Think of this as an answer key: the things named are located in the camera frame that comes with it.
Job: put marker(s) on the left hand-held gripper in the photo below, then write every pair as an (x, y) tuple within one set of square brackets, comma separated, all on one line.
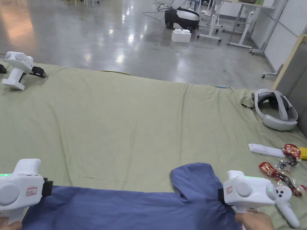
[(14, 189)]

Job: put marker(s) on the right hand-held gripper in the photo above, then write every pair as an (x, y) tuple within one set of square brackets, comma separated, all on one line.
[(249, 191)]

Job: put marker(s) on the dark blue shirt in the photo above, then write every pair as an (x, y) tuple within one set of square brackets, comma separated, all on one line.
[(134, 210)]

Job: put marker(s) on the person's right hand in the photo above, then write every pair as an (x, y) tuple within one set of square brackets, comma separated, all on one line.
[(256, 221)]

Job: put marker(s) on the person's left hand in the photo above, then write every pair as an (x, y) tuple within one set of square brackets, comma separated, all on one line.
[(10, 226)]

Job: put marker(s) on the red snack wrapper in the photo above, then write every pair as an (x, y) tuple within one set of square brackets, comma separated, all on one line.
[(267, 169), (291, 150), (289, 183)]

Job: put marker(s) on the white hand controller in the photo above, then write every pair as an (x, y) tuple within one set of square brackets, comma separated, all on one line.
[(286, 208)]

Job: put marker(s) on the flat white remote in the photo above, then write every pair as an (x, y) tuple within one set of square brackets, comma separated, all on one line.
[(265, 150)]

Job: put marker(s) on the crumpled silver wrapper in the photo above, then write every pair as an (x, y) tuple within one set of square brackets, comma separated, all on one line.
[(286, 164)]

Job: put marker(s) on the yellow packet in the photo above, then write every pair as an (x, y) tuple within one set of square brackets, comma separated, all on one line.
[(303, 153)]

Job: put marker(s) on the small blue pen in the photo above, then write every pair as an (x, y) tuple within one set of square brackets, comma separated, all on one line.
[(221, 86)]

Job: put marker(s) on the spare hand-held gripper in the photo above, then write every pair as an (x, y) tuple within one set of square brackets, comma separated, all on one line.
[(16, 69)]

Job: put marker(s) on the bed with pale green sheet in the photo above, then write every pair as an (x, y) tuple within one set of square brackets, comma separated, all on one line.
[(134, 124)]

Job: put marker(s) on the white desk on wheels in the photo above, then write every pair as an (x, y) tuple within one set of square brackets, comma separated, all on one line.
[(239, 24)]

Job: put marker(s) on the white foam box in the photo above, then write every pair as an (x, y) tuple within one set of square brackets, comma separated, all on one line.
[(181, 36)]

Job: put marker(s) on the black and white robot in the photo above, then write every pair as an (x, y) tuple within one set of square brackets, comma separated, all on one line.
[(183, 16)]

